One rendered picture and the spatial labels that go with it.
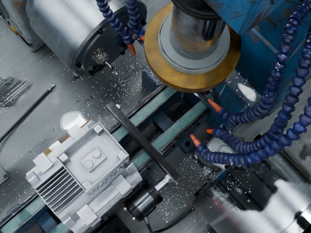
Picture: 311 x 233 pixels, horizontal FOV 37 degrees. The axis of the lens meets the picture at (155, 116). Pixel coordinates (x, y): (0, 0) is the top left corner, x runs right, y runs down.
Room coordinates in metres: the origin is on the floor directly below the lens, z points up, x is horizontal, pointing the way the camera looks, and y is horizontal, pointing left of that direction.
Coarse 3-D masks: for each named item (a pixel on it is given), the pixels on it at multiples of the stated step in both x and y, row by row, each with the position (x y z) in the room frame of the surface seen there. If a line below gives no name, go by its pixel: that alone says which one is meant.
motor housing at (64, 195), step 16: (64, 144) 0.20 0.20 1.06; (48, 176) 0.12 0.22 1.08; (64, 176) 0.12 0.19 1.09; (112, 176) 0.14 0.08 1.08; (128, 176) 0.14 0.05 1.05; (48, 192) 0.08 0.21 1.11; (64, 192) 0.09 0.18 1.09; (80, 192) 0.09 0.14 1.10; (96, 192) 0.10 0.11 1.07; (112, 192) 0.10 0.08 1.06; (64, 208) 0.06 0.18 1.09; (80, 208) 0.06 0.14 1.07; (96, 208) 0.06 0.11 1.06; (80, 224) 0.03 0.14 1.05
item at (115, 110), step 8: (112, 104) 0.32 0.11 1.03; (112, 112) 0.30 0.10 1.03; (120, 112) 0.30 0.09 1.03; (120, 120) 0.28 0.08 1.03; (128, 120) 0.28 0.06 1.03; (128, 128) 0.26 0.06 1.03; (136, 128) 0.27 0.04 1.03; (136, 136) 0.24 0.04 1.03; (144, 136) 0.25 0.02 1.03; (144, 144) 0.23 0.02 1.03; (152, 152) 0.21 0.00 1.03; (160, 152) 0.21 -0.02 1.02; (160, 160) 0.19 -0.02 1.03; (168, 168) 0.18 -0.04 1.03; (176, 176) 0.16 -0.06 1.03
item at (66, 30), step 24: (48, 0) 0.52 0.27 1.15; (72, 0) 0.52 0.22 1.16; (120, 0) 0.53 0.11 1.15; (48, 24) 0.47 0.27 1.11; (72, 24) 0.46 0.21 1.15; (96, 24) 0.46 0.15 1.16; (144, 24) 0.55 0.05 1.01; (72, 48) 0.42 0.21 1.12; (96, 48) 0.44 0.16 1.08; (120, 48) 0.49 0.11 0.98; (72, 72) 0.39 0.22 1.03
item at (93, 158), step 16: (80, 144) 0.20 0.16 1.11; (96, 144) 0.20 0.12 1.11; (112, 144) 0.20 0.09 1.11; (64, 160) 0.15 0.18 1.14; (80, 160) 0.16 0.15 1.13; (96, 160) 0.16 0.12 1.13; (112, 160) 0.17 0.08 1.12; (128, 160) 0.17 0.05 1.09; (80, 176) 0.13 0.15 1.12; (96, 176) 0.13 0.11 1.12
